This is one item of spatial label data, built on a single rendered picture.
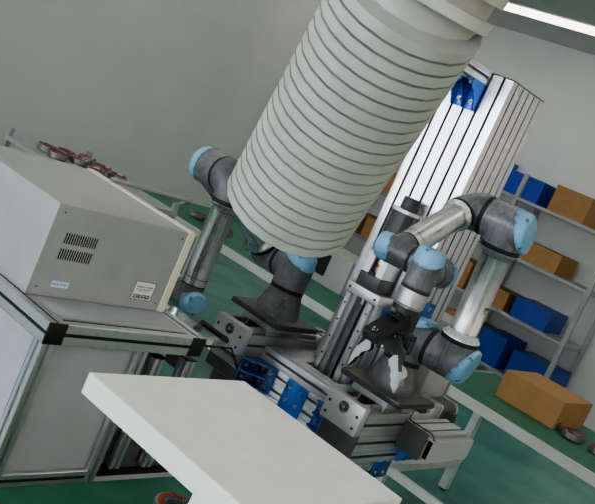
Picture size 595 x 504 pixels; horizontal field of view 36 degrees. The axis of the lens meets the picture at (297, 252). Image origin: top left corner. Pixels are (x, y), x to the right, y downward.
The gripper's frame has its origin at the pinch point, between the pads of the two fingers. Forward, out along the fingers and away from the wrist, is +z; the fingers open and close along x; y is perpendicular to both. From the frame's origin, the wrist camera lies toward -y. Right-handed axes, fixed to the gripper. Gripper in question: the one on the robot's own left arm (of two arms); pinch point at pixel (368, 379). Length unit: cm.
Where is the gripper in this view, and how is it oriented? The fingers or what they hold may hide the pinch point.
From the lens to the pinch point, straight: 224.4
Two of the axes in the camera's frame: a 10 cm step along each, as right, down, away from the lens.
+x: -7.0, -4.0, 5.9
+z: -4.0, 9.0, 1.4
